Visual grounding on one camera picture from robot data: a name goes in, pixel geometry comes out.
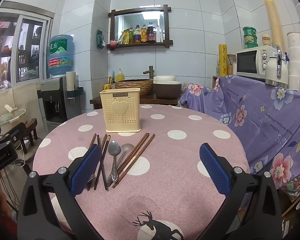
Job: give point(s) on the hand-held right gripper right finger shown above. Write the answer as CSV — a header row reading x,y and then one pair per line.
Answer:
x,y
215,170

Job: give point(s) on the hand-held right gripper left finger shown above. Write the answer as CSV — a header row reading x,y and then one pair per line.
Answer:
x,y
86,167

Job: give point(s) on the dark brown chopstick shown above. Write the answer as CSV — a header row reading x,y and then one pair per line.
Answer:
x,y
105,180
97,178
108,142

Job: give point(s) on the reddish brown chopstick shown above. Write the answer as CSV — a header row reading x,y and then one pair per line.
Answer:
x,y
134,160
130,160
137,146

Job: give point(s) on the beige perforated utensil holder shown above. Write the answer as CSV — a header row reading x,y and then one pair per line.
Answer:
x,y
120,110

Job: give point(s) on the dark wooden stool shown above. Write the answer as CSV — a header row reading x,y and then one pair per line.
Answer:
x,y
30,131

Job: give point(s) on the beige cloth cover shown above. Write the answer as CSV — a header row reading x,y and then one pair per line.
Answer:
x,y
15,102

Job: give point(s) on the grey water dispenser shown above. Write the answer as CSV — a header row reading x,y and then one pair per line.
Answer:
x,y
53,102

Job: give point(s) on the pink polka dot tablecloth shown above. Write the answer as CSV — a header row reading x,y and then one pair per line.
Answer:
x,y
165,175

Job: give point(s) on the purple floral cloth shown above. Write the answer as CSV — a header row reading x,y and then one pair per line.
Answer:
x,y
255,130

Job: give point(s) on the cream paper roll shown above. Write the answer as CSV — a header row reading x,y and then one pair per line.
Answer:
x,y
70,80

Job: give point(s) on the dark wooden counter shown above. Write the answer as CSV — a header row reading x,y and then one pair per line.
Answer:
x,y
162,101

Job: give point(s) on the patterned pump bottle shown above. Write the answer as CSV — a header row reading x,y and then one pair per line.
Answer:
x,y
113,83

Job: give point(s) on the blue water jug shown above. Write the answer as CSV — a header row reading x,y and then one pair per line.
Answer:
x,y
60,55

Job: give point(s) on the brown and white rice cooker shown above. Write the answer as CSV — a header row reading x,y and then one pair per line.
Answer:
x,y
168,87

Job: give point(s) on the woven basket basin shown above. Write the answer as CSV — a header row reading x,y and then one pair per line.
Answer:
x,y
134,85

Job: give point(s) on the yellow soap pump bottle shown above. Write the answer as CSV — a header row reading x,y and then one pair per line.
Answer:
x,y
119,75

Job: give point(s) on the glass storage jar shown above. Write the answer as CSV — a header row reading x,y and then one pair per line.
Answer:
x,y
231,63

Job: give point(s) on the yellow wrapped roll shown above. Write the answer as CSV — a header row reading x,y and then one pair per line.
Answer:
x,y
223,60

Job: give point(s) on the bamboo style faucet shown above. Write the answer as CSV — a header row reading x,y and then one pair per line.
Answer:
x,y
150,72

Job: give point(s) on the white microwave oven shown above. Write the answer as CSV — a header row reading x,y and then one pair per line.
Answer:
x,y
252,61

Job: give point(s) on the pink bowl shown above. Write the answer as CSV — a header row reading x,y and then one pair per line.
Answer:
x,y
113,42

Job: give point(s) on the yellow seasoning pouch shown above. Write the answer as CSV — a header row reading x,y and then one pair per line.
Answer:
x,y
125,37

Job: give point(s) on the stack of white cups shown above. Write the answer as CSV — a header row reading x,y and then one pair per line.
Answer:
x,y
295,60

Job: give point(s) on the stack of green tins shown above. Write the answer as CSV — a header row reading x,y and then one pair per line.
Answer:
x,y
250,37

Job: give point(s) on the clear jar with lid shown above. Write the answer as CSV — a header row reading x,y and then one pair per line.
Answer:
x,y
266,40

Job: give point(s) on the yellow oil bottle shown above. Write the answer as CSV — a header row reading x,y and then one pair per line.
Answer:
x,y
131,35

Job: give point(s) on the brown label sauce bottle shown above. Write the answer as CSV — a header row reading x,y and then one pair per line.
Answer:
x,y
143,33

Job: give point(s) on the white plastic bottle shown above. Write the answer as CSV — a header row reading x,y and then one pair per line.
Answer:
x,y
159,35

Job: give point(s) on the dark soy sauce bottle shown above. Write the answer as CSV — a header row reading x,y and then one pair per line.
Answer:
x,y
151,32

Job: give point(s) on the tall yellow paper cup stack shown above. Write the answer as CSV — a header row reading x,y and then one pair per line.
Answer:
x,y
273,22

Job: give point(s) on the wooden framed mirror shelf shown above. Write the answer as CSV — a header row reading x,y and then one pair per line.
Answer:
x,y
140,17

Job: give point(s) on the teal wall holder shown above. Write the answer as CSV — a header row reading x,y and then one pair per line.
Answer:
x,y
75,92

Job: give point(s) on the window with metal frame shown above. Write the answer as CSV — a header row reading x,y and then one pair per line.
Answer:
x,y
27,50

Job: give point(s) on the green wall packet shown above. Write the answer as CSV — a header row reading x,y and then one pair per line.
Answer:
x,y
100,39

